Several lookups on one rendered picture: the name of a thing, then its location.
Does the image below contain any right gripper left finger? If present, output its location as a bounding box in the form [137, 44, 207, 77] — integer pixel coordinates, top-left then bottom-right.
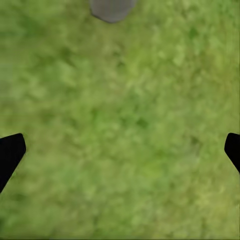
[0, 133, 26, 194]

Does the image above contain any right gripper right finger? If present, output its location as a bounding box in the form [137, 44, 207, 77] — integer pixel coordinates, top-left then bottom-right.
[224, 133, 240, 173]

